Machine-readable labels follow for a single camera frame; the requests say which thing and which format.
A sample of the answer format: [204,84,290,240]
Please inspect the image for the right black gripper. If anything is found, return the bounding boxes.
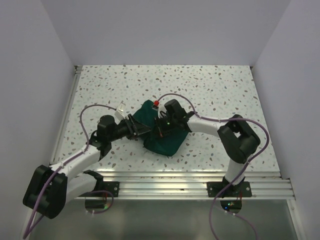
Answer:
[151,114,178,140]

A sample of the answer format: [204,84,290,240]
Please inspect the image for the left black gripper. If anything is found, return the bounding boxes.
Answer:
[107,113,151,142]

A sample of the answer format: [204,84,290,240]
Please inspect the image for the green surgical cloth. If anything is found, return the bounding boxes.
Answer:
[133,100,189,157]

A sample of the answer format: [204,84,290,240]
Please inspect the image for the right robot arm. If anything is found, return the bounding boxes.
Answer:
[152,99,261,197]

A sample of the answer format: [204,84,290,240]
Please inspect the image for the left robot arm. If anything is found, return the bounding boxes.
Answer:
[22,114,152,219]

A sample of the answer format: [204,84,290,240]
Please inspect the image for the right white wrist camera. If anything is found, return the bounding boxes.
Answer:
[152,100,167,118]

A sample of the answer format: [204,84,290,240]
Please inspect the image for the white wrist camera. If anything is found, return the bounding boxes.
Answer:
[152,100,167,118]
[114,101,126,121]

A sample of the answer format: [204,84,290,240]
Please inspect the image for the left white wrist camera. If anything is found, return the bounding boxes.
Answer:
[114,101,126,121]

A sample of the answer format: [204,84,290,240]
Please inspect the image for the aluminium front rail frame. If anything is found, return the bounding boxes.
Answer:
[34,169,296,201]

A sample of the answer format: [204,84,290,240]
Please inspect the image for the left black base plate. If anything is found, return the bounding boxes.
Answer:
[94,176,120,199]

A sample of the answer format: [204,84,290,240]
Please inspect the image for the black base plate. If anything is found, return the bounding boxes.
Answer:
[206,181,253,198]
[94,176,120,199]

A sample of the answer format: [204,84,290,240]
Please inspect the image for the aluminium left side rail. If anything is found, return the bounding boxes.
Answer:
[49,65,83,165]

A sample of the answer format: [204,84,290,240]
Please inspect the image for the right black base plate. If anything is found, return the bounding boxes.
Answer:
[206,181,253,198]

